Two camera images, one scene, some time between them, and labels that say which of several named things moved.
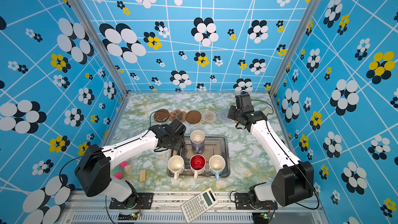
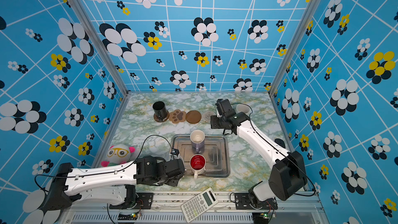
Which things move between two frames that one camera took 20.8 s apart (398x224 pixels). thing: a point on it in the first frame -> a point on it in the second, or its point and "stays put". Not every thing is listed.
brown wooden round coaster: [193, 116] stays put
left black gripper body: [178, 142] -> [169, 181]
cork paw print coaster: [177, 114] stays put
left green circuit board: [127, 216] stays put
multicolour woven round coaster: [209, 116] stays put
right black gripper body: [233, 114] -> [217, 123]
